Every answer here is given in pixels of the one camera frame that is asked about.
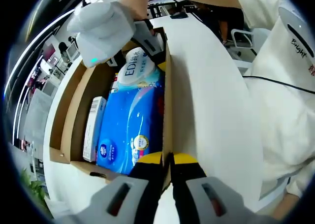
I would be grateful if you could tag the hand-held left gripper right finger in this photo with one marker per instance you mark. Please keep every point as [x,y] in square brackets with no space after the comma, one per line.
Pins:
[187,172]

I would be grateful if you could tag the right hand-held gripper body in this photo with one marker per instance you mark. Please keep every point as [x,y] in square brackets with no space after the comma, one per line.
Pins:
[103,29]

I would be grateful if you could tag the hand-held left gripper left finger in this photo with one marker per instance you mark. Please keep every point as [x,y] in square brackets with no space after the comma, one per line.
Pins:
[147,174]

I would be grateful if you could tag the white wet wipes pack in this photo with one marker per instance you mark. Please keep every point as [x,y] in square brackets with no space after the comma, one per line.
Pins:
[137,71]

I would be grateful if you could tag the blue soft tissue pack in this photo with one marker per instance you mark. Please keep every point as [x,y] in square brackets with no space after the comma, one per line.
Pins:
[128,125]

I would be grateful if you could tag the brown cardboard shoe box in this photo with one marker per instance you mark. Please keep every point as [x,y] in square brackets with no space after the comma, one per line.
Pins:
[73,105]

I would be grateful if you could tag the white medicine box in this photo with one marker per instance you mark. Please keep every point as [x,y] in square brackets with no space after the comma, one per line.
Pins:
[94,125]

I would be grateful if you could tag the small black object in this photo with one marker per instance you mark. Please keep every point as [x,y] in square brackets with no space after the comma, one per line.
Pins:
[179,15]

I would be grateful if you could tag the dark red display screen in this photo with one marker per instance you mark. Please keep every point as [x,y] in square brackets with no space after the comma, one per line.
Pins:
[48,51]

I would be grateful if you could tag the thin ceiling light strip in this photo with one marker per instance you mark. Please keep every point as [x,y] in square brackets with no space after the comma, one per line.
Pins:
[37,37]

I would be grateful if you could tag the white desk partition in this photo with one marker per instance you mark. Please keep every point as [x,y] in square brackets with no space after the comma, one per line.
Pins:
[38,115]

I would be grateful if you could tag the person's white shirt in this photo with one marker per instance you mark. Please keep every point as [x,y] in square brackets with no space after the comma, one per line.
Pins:
[283,135]

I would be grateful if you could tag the green plant in white pot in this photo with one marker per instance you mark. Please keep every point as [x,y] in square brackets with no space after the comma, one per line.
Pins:
[37,187]

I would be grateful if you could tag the white chest device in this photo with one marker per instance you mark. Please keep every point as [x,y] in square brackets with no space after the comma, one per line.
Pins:
[290,17]

